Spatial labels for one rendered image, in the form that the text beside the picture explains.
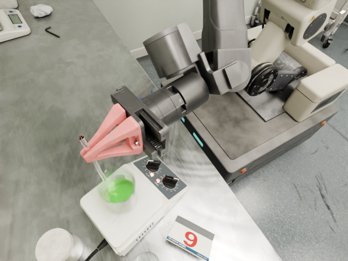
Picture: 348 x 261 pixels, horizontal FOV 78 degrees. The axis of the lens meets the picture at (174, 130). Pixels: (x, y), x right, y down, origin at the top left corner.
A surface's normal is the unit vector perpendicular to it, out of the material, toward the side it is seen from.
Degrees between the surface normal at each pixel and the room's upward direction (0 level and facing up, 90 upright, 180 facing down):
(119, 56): 0
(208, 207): 0
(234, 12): 41
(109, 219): 0
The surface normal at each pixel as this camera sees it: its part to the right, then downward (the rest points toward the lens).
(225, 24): 0.22, -0.01
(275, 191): 0.05, -0.56
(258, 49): -0.76, 0.11
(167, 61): -0.11, 0.39
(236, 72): 0.29, 0.21
